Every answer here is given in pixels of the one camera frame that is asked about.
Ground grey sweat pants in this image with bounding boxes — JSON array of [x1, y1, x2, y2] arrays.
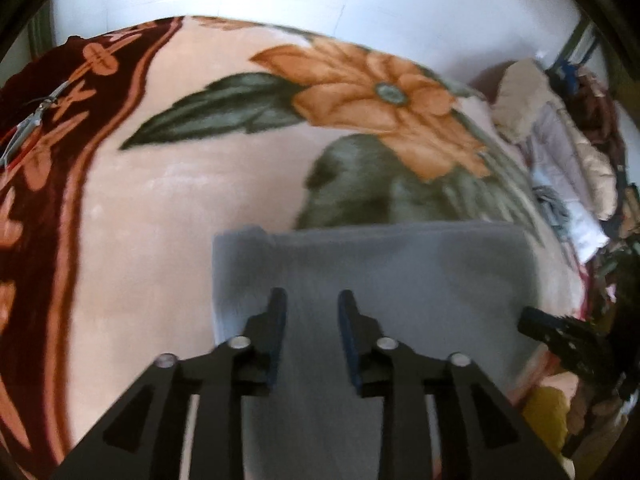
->
[[213, 222, 538, 479]]

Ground beige puffer jacket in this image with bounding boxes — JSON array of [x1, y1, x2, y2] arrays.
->
[[491, 58, 618, 221]]

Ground silver scissors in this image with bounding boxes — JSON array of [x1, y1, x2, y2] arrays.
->
[[1, 80, 70, 169]]

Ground floral plush blanket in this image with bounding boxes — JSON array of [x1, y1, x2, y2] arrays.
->
[[1, 16, 585, 479]]

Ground folded grey striped cloth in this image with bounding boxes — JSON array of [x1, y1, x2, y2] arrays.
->
[[533, 185, 570, 231]]

